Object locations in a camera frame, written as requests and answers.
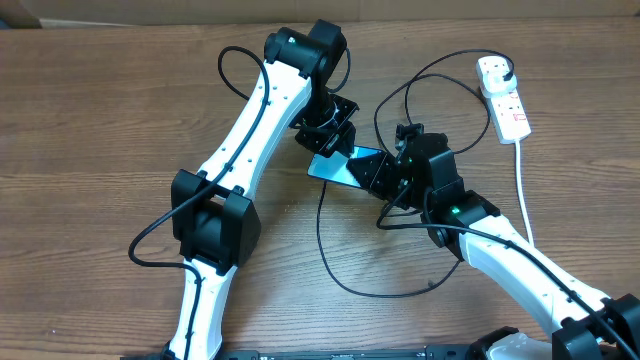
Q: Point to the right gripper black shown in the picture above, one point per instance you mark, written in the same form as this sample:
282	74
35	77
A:
380	164

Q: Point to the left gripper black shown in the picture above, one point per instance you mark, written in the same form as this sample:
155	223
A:
329	142

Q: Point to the blue Galaxy smartphone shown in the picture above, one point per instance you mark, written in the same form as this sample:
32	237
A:
334	169

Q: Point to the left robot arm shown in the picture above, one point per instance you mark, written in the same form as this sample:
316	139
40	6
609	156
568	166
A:
215	219

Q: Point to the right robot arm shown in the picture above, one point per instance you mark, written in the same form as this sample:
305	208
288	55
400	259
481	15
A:
577	318

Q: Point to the white charger plug adapter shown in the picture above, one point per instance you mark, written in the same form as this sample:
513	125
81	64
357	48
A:
494	84

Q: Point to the white power strip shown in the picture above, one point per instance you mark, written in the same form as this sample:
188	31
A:
507	112

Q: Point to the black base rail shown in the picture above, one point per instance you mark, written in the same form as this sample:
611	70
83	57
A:
504	343

